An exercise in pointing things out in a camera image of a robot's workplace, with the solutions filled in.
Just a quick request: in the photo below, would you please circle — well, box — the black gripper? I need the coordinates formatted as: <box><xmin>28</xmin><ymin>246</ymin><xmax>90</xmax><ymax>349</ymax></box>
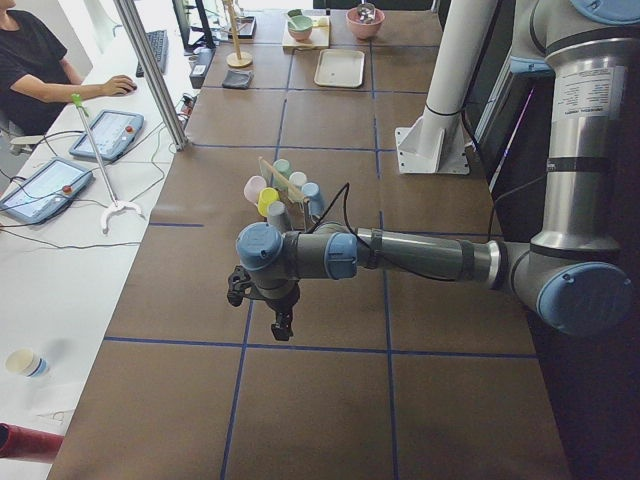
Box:
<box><xmin>226</xmin><ymin>265</ymin><xmax>300</xmax><ymax>341</ymax></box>

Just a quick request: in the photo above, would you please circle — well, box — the green cup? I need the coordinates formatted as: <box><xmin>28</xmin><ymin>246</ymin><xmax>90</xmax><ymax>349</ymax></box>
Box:
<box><xmin>273</xmin><ymin>158</ymin><xmax>293</xmax><ymax>180</ymax></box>

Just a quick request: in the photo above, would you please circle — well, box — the white rabbit tray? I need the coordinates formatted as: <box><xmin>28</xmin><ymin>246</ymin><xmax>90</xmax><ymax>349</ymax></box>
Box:
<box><xmin>314</xmin><ymin>49</ymin><xmax>365</xmax><ymax>88</ymax></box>

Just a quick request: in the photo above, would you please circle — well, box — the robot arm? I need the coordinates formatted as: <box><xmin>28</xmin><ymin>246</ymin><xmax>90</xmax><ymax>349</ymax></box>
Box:
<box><xmin>227</xmin><ymin>1</ymin><xmax>639</xmax><ymax>341</ymax></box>

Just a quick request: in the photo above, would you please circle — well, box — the grey cup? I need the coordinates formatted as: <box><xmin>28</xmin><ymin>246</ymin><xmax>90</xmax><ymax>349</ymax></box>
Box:
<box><xmin>267</xmin><ymin>200</ymin><xmax>290</xmax><ymax>233</ymax></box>

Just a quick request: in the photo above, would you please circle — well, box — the yellow cup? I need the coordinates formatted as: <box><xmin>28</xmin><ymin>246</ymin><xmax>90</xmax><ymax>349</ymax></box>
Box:
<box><xmin>257</xmin><ymin>187</ymin><xmax>280</xmax><ymax>217</ymax></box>

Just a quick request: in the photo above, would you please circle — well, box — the blue cup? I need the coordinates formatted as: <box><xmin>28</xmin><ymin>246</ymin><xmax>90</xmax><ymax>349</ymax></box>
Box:
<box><xmin>302</xmin><ymin>182</ymin><xmax>325</xmax><ymax>216</ymax></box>

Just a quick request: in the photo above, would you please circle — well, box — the pink cup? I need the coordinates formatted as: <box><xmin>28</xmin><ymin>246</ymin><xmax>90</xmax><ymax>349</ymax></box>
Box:
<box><xmin>243</xmin><ymin>175</ymin><xmax>267</xmax><ymax>204</ymax></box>

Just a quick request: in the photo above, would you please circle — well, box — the white cup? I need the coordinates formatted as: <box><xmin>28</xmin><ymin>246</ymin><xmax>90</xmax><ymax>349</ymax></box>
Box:
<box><xmin>289</xmin><ymin>171</ymin><xmax>308</xmax><ymax>190</ymax></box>

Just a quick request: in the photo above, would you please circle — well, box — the folded grey cloth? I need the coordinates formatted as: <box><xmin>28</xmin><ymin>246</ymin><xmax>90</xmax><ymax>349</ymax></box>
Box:
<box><xmin>221</xmin><ymin>69</ymin><xmax>253</xmax><ymax>90</ymax></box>

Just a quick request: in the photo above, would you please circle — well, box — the teach pendant far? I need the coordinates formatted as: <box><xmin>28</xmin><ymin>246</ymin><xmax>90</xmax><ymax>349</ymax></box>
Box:
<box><xmin>80</xmin><ymin>109</ymin><xmax>144</xmax><ymax>163</ymax></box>

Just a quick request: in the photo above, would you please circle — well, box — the teach pendant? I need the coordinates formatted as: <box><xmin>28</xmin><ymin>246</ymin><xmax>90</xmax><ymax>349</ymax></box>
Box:
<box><xmin>80</xmin><ymin>109</ymin><xmax>144</xmax><ymax>163</ymax></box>
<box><xmin>1</xmin><ymin>157</ymin><xmax>94</xmax><ymax>224</ymax></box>

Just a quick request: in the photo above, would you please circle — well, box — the teach pendant near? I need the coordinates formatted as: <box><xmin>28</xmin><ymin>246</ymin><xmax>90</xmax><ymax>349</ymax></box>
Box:
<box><xmin>1</xmin><ymin>157</ymin><xmax>94</xmax><ymax>224</ymax></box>

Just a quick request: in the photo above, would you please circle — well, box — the wooden mug tree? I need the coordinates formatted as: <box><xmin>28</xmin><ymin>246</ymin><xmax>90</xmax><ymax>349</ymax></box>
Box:
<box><xmin>223</xmin><ymin>0</ymin><xmax>253</xmax><ymax>69</ymax></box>

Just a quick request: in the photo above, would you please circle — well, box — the black computer mouse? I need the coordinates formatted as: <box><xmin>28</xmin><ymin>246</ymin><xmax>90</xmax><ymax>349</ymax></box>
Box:
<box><xmin>114</xmin><ymin>79</ymin><xmax>137</xmax><ymax>96</ymax></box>

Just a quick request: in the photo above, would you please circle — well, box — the black box with label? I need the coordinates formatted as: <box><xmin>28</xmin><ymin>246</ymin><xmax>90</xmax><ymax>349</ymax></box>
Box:
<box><xmin>189</xmin><ymin>47</ymin><xmax>215</xmax><ymax>89</ymax></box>

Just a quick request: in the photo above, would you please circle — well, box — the wooden cutting board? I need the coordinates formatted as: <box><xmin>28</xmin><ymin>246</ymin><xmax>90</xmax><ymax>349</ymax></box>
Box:
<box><xmin>282</xmin><ymin>16</ymin><xmax>331</xmax><ymax>49</ymax></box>

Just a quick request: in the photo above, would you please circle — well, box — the red cylinder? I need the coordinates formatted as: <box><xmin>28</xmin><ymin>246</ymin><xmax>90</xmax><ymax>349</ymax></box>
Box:
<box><xmin>1</xmin><ymin>423</ymin><xmax>64</xmax><ymax>464</ymax></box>

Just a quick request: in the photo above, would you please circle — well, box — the green bowl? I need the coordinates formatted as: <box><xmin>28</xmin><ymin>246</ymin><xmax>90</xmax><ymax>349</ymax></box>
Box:
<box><xmin>287</xmin><ymin>15</ymin><xmax>313</xmax><ymax>42</ymax></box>

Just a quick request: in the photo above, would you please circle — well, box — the black monitor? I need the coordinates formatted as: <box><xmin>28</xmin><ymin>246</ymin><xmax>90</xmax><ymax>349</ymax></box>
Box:
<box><xmin>172</xmin><ymin>0</ymin><xmax>216</xmax><ymax>55</ymax></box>

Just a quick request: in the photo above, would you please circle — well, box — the pink bowl with ice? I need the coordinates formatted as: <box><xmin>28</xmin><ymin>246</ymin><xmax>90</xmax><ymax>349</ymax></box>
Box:
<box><xmin>346</xmin><ymin>8</ymin><xmax>385</xmax><ymax>40</ymax></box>

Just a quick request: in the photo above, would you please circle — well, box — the reacher grabber tool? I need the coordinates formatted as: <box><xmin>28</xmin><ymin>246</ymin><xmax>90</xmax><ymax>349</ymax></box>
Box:
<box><xmin>69</xmin><ymin>93</ymin><xmax>144</xmax><ymax>234</ymax></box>

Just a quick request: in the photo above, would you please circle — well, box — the black keyboard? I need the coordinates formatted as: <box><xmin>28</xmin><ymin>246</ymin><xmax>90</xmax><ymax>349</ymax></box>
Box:
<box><xmin>146</xmin><ymin>30</ymin><xmax>169</xmax><ymax>74</ymax></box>

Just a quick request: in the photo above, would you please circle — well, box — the metal scoop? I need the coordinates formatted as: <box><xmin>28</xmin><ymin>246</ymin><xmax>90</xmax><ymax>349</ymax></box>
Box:
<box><xmin>356</xmin><ymin>1</ymin><xmax>376</xmax><ymax>24</ymax></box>

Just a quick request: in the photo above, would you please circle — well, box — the seated person black shirt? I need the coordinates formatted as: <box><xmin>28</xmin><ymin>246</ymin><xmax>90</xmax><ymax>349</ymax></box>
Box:
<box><xmin>1</xmin><ymin>1</ymin><xmax>134</xmax><ymax>135</ymax></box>

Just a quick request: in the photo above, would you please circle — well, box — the white wire cup rack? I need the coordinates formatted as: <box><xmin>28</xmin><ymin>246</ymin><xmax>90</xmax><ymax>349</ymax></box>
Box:
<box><xmin>258</xmin><ymin>157</ymin><xmax>320</xmax><ymax>232</ymax></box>

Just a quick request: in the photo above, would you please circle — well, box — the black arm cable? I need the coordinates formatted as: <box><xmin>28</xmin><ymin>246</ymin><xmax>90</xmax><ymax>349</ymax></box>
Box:
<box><xmin>301</xmin><ymin>182</ymin><xmax>551</xmax><ymax>281</ymax></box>

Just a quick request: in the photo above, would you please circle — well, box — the aluminium frame post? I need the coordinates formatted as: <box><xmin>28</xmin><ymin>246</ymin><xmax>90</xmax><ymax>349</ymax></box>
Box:
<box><xmin>114</xmin><ymin>0</ymin><xmax>188</xmax><ymax>151</ymax></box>

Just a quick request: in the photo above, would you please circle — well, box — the white pedestal column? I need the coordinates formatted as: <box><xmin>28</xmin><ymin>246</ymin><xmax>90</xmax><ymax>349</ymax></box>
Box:
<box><xmin>395</xmin><ymin>0</ymin><xmax>498</xmax><ymax>175</ymax></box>

